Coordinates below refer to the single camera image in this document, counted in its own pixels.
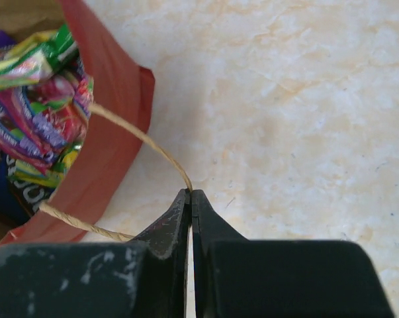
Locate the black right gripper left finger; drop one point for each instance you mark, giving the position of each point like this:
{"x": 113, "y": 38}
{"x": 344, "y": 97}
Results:
{"x": 145, "y": 277}

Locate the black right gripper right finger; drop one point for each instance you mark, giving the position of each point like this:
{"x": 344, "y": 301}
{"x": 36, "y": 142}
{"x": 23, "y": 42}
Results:
{"x": 238, "y": 277}

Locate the red paper bag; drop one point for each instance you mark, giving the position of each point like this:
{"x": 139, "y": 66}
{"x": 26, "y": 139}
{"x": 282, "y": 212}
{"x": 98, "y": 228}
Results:
{"x": 123, "y": 91}

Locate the purple berries candy packet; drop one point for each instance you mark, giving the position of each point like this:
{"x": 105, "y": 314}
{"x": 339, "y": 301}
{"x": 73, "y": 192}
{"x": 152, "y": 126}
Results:
{"x": 37, "y": 122}

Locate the green snack packet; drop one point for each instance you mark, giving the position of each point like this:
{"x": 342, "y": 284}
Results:
{"x": 37, "y": 58}

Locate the blue snack packet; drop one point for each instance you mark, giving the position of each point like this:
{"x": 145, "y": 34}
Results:
{"x": 19, "y": 199}

